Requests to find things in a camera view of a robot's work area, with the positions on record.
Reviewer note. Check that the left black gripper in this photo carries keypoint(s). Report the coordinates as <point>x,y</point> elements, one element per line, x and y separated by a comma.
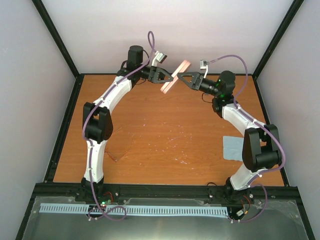
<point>163,71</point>

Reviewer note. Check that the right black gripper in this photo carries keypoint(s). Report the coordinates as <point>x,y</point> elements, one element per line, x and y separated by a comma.
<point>196,75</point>

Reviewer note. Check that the pink glasses case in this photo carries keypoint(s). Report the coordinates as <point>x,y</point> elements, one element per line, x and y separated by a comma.
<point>167,86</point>

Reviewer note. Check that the light blue cleaning cloth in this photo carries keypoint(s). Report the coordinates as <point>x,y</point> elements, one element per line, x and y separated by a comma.
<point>233,148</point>

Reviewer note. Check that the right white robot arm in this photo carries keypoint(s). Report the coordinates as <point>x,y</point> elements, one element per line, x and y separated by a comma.
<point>260,150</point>

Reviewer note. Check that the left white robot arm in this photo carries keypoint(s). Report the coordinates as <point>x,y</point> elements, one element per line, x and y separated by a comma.
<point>97,125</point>

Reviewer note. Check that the transparent orange sunglasses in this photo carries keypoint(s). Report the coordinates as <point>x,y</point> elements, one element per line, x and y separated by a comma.
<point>119,144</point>

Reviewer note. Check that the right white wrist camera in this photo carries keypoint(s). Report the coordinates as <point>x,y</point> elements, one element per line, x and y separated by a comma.
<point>204,66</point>

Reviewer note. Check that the black aluminium frame rail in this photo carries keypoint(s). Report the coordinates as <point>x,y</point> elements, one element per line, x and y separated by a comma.
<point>121,192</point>

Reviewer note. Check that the light blue slotted cable duct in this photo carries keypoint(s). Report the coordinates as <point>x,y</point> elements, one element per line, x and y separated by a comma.
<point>139,210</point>

